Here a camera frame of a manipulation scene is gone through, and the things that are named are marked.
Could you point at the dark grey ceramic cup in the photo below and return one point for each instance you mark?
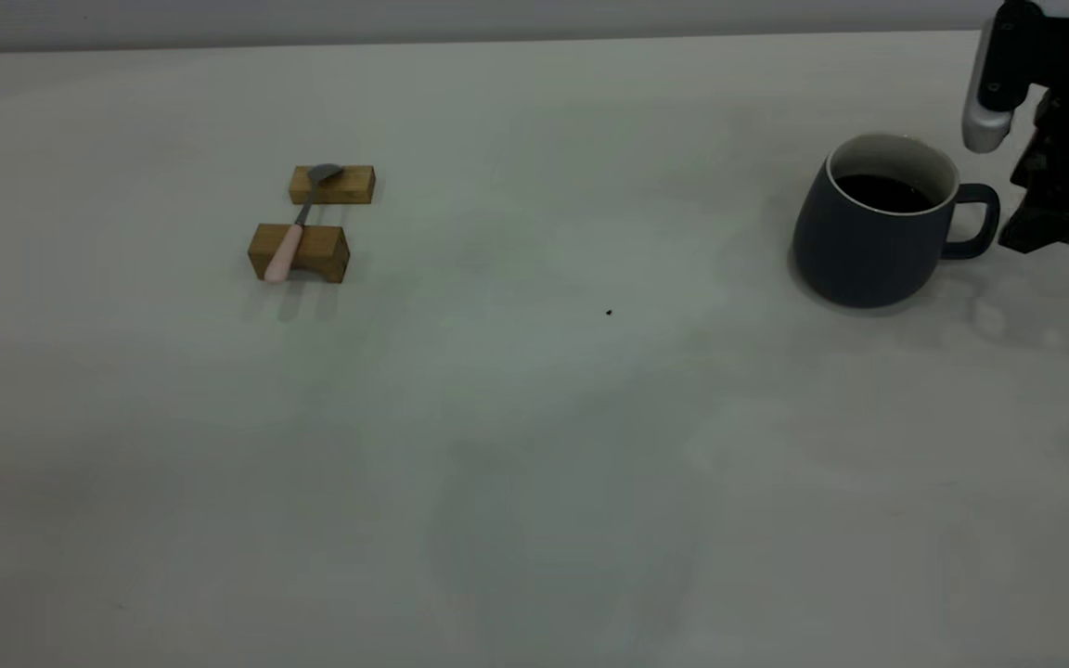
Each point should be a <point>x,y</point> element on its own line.
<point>859,250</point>

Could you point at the flat rectangular wooden block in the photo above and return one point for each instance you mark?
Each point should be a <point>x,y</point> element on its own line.
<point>354,188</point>

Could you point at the arched wooden block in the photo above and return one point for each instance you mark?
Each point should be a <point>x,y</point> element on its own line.
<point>323,252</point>

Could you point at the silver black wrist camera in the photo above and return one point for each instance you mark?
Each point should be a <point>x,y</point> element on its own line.
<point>1003,65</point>

